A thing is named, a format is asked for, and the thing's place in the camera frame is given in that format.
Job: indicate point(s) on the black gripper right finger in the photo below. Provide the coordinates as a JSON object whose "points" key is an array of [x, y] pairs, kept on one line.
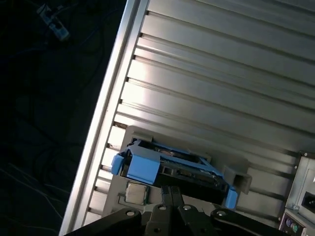
{"points": [[194, 221]]}

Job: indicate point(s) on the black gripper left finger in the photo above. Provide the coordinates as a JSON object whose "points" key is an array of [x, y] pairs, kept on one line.
{"points": [[157, 221]]}

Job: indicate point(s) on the hard disk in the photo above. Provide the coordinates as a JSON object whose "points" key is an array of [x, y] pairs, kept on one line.
{"points": [[145, 167]]}

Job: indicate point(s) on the silver CPU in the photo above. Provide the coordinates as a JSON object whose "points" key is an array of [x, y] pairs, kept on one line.
{"points": [[136, 193]]}

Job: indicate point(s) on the grey parts rack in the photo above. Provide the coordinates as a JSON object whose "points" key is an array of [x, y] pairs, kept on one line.
{"points": [[221, 159]]}

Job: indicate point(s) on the open black PC case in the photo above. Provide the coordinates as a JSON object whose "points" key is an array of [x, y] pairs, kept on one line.
{"points": [[291, 191]]}

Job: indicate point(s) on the grey power supply unit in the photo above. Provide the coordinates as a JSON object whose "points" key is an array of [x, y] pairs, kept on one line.
{"points": [[307, 177]]}

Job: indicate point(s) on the white power strip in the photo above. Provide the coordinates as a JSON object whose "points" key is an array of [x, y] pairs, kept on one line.
{"points": [[59, 30]]}

